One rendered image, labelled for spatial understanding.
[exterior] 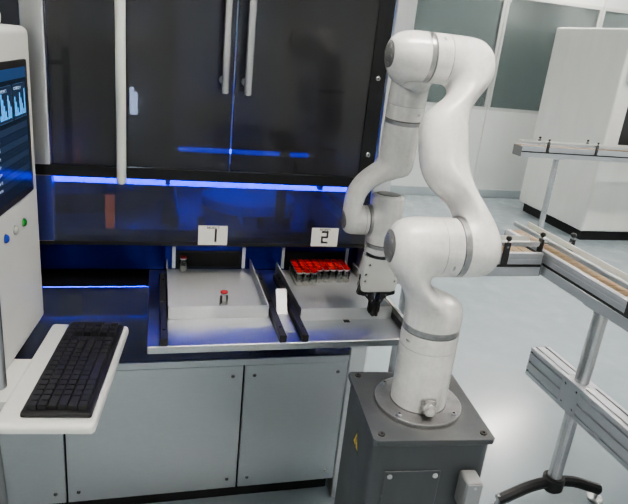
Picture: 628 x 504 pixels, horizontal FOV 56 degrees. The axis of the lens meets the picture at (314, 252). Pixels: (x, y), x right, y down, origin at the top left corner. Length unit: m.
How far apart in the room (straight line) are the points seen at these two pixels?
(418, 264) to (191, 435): 1.19
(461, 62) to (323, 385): 1.21
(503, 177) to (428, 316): 6.43
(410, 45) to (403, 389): 0.70
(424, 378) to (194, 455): 1.08
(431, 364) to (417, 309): 0.12
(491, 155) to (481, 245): 6.26
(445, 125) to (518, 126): 6.33
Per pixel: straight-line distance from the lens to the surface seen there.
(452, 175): 1.20
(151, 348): 1.45
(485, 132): 7.33
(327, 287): 1.82
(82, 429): 1.35
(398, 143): 1.45
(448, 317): 1.22
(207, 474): 2.21
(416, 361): 1.26
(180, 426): 2.07
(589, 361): 2.29
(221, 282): 1.80
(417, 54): 1.25
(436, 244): 1.14
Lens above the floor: 1.59
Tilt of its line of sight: 20 degrees down
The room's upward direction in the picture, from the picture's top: 6 degrees clockwise
